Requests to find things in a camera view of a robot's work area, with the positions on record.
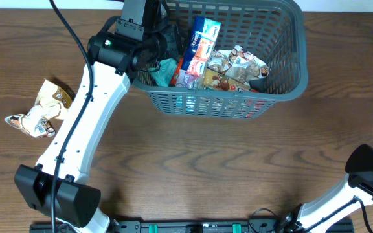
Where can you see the white light-blue small packet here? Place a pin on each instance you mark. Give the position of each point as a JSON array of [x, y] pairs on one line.
[[163, 72]]

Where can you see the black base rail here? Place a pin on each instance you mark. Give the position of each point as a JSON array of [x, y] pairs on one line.
[[253, 225]]

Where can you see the red orange pasta package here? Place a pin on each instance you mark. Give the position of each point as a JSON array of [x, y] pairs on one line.
[[211, 80]]

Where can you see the Kleenex tissue multipack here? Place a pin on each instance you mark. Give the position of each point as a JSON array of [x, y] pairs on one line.
[[198, 52]]

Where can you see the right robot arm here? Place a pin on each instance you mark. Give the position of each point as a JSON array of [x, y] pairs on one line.
[[354, 191]]

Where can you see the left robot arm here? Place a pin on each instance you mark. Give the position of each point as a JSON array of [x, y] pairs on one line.
[[57, 185]]

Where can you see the cream snack bag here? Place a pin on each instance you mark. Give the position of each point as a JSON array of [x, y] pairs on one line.
[[52, 102], [219, 61], [245, 67]]

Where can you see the grey plastic lattice basket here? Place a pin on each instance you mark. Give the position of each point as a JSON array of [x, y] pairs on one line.
[[271, 30]]

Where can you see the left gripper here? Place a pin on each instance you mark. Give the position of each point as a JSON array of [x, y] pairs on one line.
[[177, 44]]

